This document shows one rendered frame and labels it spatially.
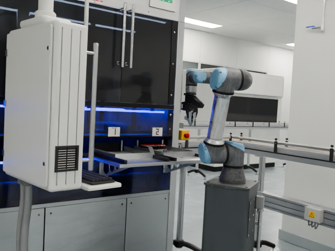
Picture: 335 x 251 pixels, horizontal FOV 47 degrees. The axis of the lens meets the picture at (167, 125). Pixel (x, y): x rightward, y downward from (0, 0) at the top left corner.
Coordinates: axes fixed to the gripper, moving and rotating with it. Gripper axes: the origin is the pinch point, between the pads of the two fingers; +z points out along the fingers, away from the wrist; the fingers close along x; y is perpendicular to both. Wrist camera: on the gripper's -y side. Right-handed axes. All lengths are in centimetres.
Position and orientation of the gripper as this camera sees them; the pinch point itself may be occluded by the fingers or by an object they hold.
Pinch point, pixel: (191, 123)
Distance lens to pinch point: 250.4
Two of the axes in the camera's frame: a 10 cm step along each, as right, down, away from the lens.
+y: -6.0, -0.7, 8.0
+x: -8.0, -0.1, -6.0
